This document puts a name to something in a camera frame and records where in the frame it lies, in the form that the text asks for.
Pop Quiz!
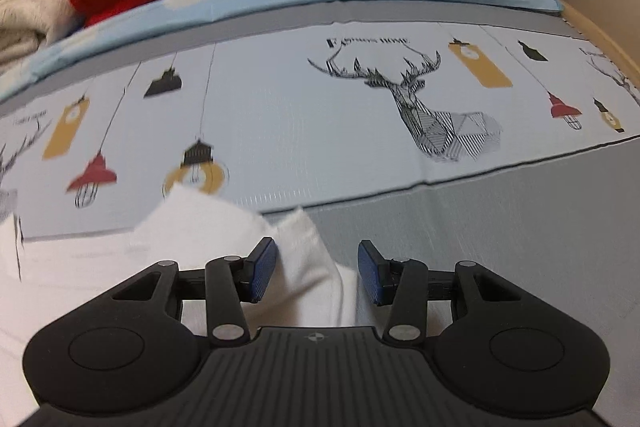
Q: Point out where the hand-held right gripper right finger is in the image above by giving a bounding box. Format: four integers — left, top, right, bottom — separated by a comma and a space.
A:
357, 240, 526, 348

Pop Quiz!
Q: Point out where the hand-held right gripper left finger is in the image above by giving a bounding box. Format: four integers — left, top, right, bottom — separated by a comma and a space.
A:
111, 237, 279, 348

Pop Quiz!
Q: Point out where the white small garment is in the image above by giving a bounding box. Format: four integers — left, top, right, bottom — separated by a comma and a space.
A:
0, 187, 362, 427

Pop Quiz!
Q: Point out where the printed deer bed sheet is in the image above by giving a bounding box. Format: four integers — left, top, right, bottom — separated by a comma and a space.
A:
0, 0, 640, 427

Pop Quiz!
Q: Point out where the cream folded blanket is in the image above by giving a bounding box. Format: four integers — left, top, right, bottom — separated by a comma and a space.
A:
0, 0, 90, 66

